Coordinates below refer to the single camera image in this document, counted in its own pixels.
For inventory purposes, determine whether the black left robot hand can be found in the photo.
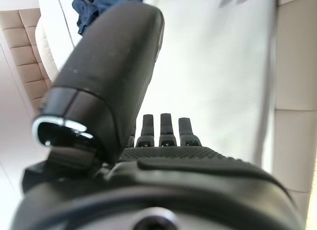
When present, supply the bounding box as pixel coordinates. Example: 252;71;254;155
9;1;305;230

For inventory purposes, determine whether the blue garment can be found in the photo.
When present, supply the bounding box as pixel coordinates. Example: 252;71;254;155
71;0;145;37

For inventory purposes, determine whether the bed with beige cover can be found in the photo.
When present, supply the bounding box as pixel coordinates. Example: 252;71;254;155
37;0;279;173

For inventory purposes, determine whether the beige upholstered bed frame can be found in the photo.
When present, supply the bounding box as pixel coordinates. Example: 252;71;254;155
0;0;317;216

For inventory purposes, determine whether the white duvet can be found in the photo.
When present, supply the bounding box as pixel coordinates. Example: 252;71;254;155
35;0;82;83

